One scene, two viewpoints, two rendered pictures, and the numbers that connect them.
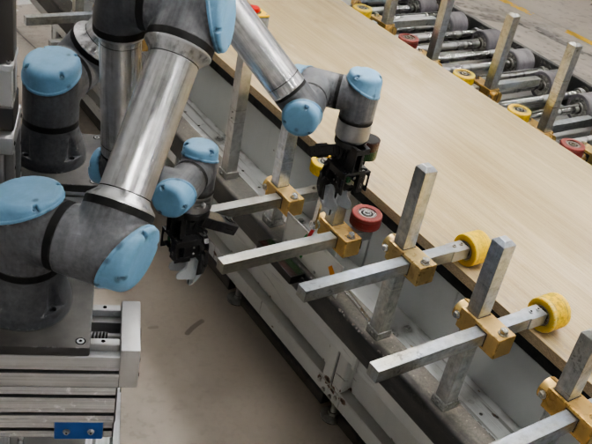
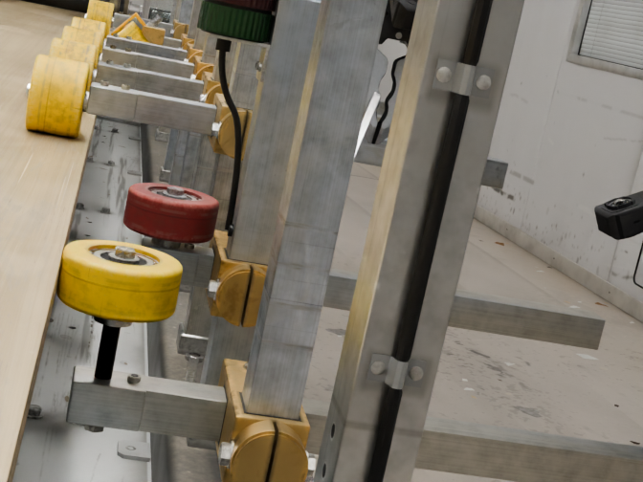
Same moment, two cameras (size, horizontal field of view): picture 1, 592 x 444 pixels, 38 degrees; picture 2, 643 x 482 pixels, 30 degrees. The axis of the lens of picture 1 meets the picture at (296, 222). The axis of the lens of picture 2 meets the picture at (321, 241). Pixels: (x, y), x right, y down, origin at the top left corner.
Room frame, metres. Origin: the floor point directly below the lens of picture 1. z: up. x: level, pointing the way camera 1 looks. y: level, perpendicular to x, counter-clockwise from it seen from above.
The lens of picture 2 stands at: (2.68, 0.43, 1.10)
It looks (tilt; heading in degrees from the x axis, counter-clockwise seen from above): 12 degrees down; 208
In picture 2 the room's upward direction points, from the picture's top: 12 degrees clockwise
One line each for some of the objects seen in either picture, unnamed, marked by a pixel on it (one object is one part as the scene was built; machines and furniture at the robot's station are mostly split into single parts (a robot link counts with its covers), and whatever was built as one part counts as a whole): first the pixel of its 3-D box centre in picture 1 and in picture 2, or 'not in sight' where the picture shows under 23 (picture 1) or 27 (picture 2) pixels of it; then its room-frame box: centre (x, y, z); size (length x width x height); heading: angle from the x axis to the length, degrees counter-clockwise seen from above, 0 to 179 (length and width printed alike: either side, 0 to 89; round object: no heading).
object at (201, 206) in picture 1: (195, 199); not in sight; (1.51, 0.22, 1.05); 0.08 x 0.08 x 0.05
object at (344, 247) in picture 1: (337, 233); (236, 276); (1.80, -0.11, 0.85); 0.13 x 0.06 x 0.05; 39
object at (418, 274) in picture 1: (407, 258); (237, 126); (1.61, -0.27, 0.95); 0.13 x 0.06 x 0.05; 39
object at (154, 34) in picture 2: not in sight; (136, 36); (0.89, -0.99, 0.95); 0.10 x 0.04 x 0.10; 129
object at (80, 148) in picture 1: (50, 135); not in sight; (1.58, 0.55, 1.09); 0.15 x 0.15 x 0.10
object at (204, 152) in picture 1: (197, 167); not in sight; (1.51, 0.22, 1.13); 0.09 x 0.08 x 0.11; 170
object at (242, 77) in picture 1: (237, 108); (375, 422); (2.21, 0.23, 0.93); 0.05 x 0.05 x 0.45; 39
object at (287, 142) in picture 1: (285, 152); (298, 270); (2.01, 0.07, 0.93); 0.03 x 0.03 x 0.48; 39
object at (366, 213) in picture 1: (363, 229); (164, 251); (1.83, -0.17, 0.85); 0.08 x 0.08 x 0.11
